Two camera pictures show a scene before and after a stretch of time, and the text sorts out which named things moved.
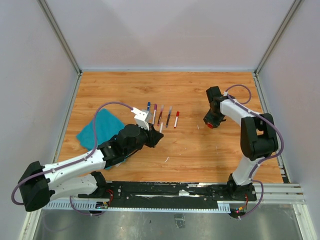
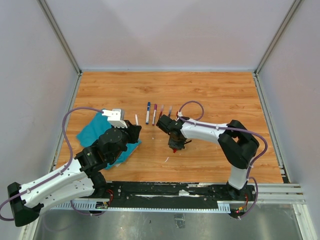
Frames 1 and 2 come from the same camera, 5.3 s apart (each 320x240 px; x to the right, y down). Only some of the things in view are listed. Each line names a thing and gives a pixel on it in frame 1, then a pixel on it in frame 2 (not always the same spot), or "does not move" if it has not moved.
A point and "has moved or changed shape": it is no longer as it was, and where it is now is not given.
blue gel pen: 168,116 does not move
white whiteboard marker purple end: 154,112 does not move
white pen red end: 160,130 has moved or changed shape
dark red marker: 160,115 does not move
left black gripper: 154,135 → 133,130
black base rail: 171,195 does not move
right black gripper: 215,122 → 174,145
